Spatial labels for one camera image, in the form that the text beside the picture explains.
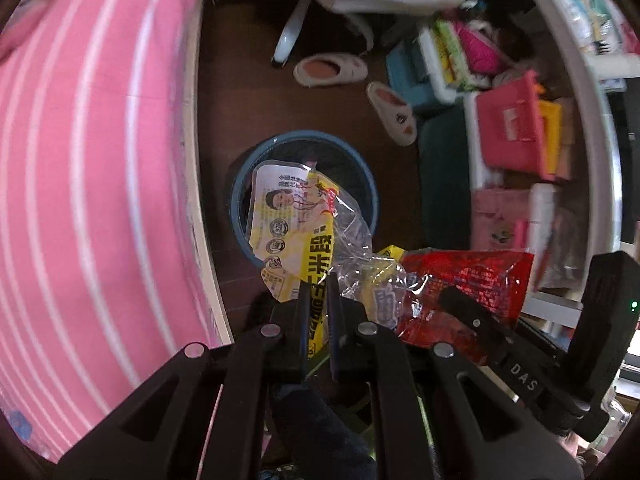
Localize teal plastic box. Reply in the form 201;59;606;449
386;40;458;113

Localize dark green container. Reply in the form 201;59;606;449
417;105;473;256

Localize person's dark trouser leg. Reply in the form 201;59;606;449
262;382;378;480

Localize white pink slipper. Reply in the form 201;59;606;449
366;81;418;147
292;52;370;88

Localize pink cardboard box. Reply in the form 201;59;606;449
471;187;533;252

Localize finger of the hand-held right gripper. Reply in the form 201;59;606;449
439;286;514;362

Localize pink striped bed sheet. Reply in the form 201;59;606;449
0;0;236;466

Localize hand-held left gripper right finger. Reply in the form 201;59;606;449
326;272;584;480

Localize pink plastic basket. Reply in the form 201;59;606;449
475;71;556;183

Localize blue round trash bin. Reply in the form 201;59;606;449
229;130;380;267

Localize yellow snack packet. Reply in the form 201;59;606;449
247;160;408;361

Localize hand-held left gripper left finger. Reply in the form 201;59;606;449
54;282;313;480

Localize red snack packet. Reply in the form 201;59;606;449
395;249;536;366

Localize white curved desk frame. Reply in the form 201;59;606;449
515;0;626;256

